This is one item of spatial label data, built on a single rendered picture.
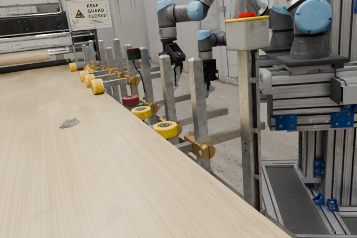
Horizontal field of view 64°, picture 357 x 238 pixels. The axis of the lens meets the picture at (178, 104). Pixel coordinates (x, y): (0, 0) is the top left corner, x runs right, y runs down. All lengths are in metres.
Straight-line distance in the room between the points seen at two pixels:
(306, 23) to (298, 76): 0.25
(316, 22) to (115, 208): 0.87
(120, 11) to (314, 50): 9.26
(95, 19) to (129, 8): 6.72
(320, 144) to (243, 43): 1.09
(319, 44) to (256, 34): 0.62
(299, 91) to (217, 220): 0.85
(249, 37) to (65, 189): 0.52
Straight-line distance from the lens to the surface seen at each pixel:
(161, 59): 1.12
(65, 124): 1.14
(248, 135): 0.72
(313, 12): 1.10
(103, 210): 0.59
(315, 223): 1.67
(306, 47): 1.25
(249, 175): 0.77
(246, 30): 0.64
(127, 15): 10.27
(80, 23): 3.60
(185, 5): 1.21
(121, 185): 0.65
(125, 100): 1.39
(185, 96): 1.51
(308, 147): 1.65
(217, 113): 1.33
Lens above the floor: 1.22
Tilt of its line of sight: 15 degrees down
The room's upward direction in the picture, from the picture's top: 6 degrees counter-clockwise
